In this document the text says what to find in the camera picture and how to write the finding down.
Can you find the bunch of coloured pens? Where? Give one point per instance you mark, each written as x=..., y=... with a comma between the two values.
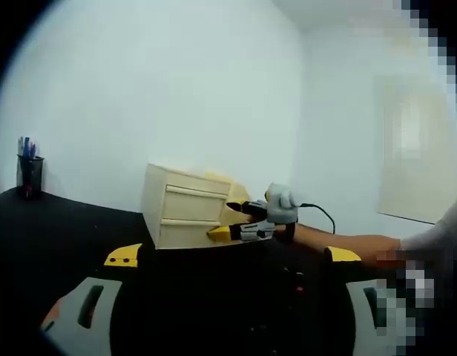
x=26, y=148

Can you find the beige wooden drawer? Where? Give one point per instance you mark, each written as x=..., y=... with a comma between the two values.
x=184, y=235
x=195, y=204

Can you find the person's left hand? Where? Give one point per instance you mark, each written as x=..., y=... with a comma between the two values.
x=50, y=317

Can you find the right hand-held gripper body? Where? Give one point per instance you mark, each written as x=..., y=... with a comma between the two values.
x=280, y=211

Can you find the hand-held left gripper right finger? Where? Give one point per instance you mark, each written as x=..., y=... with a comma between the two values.
x=362, y=319

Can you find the black mesh pen holder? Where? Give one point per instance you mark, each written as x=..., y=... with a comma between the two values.
x=30, y=178

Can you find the beige wooden drawer organizer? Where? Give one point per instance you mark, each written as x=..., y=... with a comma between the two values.
x=154, y=207

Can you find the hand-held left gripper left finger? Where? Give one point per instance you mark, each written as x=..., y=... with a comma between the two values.
x=76, y=319

